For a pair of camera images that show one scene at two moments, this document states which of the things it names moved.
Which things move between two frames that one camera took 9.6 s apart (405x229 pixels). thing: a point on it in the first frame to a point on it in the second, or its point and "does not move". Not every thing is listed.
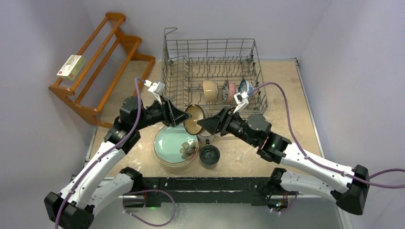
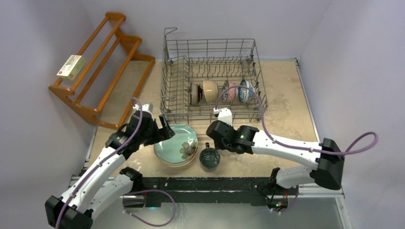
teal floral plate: (174, 144) does not move
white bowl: (210, 90) does not move
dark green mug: (209, 156) does not move
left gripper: (171, 116) to (167, 133)
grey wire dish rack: (216, 74) does not move
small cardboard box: (70, 70) does not move
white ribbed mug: (205, 138) to (226, 152)
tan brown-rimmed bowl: (191, 126) to (196, 93)
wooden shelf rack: (111, 75) does not move
